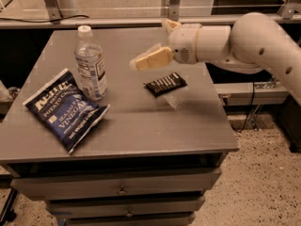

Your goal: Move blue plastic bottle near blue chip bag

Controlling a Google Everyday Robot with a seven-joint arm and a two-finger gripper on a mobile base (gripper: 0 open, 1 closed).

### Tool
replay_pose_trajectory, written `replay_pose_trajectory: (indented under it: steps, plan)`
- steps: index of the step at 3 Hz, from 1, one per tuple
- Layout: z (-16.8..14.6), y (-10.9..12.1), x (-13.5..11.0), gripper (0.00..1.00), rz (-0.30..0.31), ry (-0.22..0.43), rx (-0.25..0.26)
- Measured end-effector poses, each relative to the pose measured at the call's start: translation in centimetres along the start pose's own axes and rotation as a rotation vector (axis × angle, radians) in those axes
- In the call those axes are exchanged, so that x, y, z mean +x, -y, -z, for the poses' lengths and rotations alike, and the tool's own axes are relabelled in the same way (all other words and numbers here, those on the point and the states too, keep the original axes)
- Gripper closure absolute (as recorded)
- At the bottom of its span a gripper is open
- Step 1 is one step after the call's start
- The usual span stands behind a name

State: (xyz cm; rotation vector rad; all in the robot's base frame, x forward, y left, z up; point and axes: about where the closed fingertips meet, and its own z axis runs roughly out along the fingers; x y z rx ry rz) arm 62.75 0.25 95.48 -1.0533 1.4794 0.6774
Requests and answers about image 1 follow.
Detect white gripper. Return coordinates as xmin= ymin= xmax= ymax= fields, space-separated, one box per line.
xmin=129 ymin=19 xmax=201 ymax=71

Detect clear plastic water bottle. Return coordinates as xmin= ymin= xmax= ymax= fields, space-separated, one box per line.
xmin=74 ymin=25 xmax=107 ymax=101

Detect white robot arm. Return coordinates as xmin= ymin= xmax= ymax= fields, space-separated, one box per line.
xmin=130 ymin=12 xmax=301 ymax=104

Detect blue potato chip bag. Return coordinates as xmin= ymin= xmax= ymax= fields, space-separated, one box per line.
xmin=23 ymin=68 xmax=110 ymax=154

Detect black snack bar wrapper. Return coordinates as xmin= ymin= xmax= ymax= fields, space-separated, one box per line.
xmin=144 ymin=73 xmax=186 ymax=98

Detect grey drawer cabinet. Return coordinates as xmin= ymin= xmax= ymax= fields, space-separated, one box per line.
xmin=0 ymin=26 xmax=240 ymax=226

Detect white object left edge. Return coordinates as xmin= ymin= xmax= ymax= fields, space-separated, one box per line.
xmin=0 ymin=80 xmax=10 ymax=102

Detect middle grey drawer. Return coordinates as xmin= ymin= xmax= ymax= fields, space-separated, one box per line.
xmin=47 ymin=195 xmax=205 ymax=218

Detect grey drawer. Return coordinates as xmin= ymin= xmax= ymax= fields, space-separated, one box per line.
xmin=47 ymin=195 xmax=205 ymax=218
xmin=11 ymin=169 xmax=221 ymax=201
xmin=67 ymin=212 xmax=195 ymax=226

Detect bottom grey drawer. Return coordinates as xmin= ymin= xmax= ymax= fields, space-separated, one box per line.
xmin=67 ymin=212 xmax=195 ymax=226

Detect top grey drawer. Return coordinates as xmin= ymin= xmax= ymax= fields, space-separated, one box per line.
xmin=11 ymin=169 xmax=221 ymax=201

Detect black cable on rail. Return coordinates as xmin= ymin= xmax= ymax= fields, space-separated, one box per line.
xmin=0 ymin=13 xmax=90 ymax=24

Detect black cable right side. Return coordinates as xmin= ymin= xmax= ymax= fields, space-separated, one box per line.
xmin=231 ymin=82 xmax=261 ymax=134

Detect grey metal rail frame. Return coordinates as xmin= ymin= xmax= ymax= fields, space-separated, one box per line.
xmin=0 ymin=0 xmax=300 ymax=29

